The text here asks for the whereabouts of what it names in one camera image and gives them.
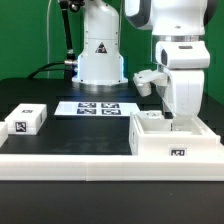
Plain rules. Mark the white marker base sheet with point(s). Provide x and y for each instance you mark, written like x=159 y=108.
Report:
x=108 y=109

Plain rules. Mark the small white box part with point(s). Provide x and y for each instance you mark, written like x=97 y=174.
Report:
x=26 y=119

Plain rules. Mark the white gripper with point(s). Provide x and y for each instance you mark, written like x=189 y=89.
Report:
x=184 y=91

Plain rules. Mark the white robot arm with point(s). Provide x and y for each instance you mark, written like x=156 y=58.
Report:
x=177 y=49

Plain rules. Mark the white block at left edge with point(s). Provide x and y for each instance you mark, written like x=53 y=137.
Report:
x=3 y=133

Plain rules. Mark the white L-shaped frame fence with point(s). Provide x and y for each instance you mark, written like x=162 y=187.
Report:
x=197 y=166

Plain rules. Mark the white cabinet body box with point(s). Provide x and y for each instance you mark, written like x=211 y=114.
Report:
x=151 y=135

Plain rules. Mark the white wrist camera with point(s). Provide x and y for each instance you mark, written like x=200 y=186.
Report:
x=145 y=78

